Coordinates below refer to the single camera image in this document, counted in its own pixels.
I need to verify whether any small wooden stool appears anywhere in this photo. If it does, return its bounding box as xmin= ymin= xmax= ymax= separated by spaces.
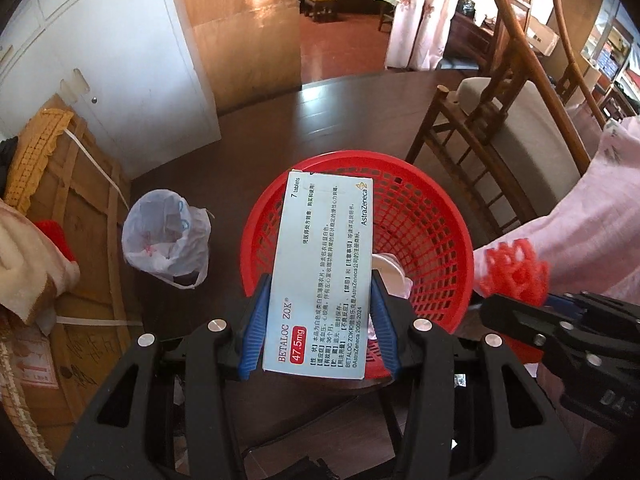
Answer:
xmin=304 ymin=0 xmax=339 ymax=24

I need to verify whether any beige towel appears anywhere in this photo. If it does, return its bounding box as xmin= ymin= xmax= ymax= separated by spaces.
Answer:
xmin=0 ymin=200 xmax=82 ymax=337

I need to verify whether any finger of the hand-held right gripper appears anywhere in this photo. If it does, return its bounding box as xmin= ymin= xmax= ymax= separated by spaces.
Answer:
xmin=480 ymin=294 xmax=608 ymax=361
xmin=545 ymin=291 xmax=640 ymax=351

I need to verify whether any beige chair cushion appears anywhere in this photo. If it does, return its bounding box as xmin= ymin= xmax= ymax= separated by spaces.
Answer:
xmin=457 ymin=76 xmax=585 ymax=197

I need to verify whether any pink tablecloth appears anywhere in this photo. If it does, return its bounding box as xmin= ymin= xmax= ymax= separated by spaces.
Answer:
xmin=472 ymin=115 xmax=640 ymax=461

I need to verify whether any red plastic mesh basket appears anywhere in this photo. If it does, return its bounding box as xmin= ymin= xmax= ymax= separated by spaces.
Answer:
xmin=240 ymin=150 xmax=475 ymax=382

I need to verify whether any small cardboard box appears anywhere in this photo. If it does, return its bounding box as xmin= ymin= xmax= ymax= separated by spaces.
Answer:
xmin=525 ymin=17 xmax=561 ymax=57

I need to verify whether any large strapped cardboard box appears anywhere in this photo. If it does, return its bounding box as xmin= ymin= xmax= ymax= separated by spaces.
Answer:
xmin=0 ymin=95 xmax=147 ymax=463

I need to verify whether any wooden armchair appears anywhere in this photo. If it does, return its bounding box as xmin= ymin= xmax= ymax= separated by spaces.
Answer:
xmin=405 ymin=0 xmax=608 ymax=236

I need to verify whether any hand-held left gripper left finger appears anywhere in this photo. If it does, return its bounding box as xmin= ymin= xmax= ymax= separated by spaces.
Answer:
xmin=54 ymin=274 xmax=273 ymax=480

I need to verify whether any yellow knitted cloth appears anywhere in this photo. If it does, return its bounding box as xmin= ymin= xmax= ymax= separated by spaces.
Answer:
xmin=2 ymin=107 xmax=76 ymax=216

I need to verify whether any pink floral curtain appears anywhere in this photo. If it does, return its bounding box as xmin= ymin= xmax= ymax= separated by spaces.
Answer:
xmin=384 ymin=0 xmax=458 ymax=72

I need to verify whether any red cloth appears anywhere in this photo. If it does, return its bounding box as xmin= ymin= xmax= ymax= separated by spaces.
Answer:
xmin=35 ymin=220 xmax=79 ymax=264

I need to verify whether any red foam fruit net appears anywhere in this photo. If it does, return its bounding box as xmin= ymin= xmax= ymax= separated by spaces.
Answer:
xmin=474 ymin=237 xmax=550 ymax=308

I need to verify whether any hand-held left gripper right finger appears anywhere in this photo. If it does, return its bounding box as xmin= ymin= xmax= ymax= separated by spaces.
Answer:
xmin=370 ymin=270 xmax=581 ymax=480

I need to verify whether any white plastic bag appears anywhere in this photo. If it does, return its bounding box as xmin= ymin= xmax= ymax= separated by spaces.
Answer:
xmin=121 ymin=189 xmax=213 ymax=291

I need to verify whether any white cabinet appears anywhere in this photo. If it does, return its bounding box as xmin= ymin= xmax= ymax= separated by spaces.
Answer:
xmin=0 ymin=0 xmax=223 ymax=181

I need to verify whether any white medicine box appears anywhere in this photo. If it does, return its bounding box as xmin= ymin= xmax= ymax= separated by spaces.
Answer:
xmin=262 ymin=170 xmax=375 ymax=380

